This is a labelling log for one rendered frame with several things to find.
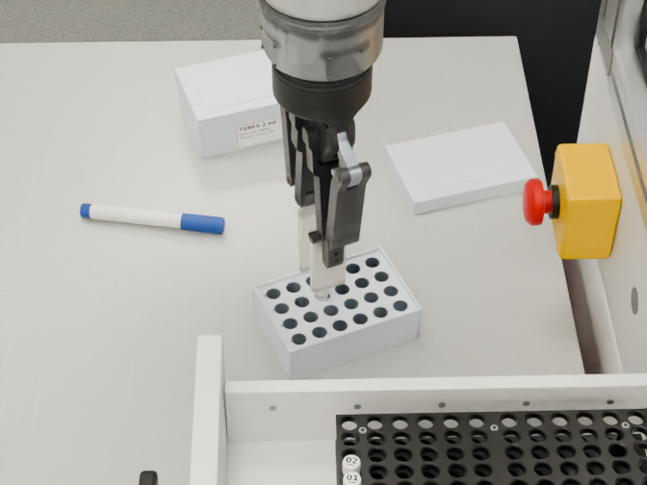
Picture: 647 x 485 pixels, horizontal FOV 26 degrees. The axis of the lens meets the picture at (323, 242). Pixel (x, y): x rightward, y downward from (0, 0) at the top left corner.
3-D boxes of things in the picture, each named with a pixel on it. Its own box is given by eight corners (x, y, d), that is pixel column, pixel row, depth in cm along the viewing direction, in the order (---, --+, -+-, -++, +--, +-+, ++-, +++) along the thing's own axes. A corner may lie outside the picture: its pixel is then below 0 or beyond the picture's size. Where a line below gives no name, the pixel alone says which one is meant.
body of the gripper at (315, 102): (253, 31, 105) (257, 126, 111) (297, 96, 99) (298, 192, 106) (345, 8, 107) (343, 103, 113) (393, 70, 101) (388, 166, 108)
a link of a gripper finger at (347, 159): (340, 95, 106) (370, 130, 102) (343, 152, 109) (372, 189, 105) (311, 104, 105) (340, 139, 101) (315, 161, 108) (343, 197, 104)
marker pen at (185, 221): (80, 221, 133) (78, 209, 132) (85, 210, 134) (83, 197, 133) (221, 238, 132) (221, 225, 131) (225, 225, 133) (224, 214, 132)
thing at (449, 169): (413, 215, 134) (414, 202, 133) (383, 157, 140) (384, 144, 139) (536, 188, 137) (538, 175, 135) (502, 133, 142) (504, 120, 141)
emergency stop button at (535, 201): (524, 235, 118) (529, 201, 116) (518, 203, 121) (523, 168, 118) (559, 235, 118) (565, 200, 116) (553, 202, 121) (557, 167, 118)
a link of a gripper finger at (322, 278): (343, 218, 115) (347, 224, 114) (342, 277, 120) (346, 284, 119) (309, 228, 114) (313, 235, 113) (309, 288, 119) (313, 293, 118)
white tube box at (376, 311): (290, 381, 119) (289, 352, 117) (253, 315, 125) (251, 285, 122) (420, 338, 123) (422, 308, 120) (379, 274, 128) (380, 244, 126)
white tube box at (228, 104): (200, 160, 140) (197, 120, 136) (177, 108, 145) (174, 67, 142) (321, 133, 142) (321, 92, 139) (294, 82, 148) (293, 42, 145)
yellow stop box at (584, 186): (551, 262, 118) (561, 199, 113) (539, 203, 124) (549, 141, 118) (610, 261, 119) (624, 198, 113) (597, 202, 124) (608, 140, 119)
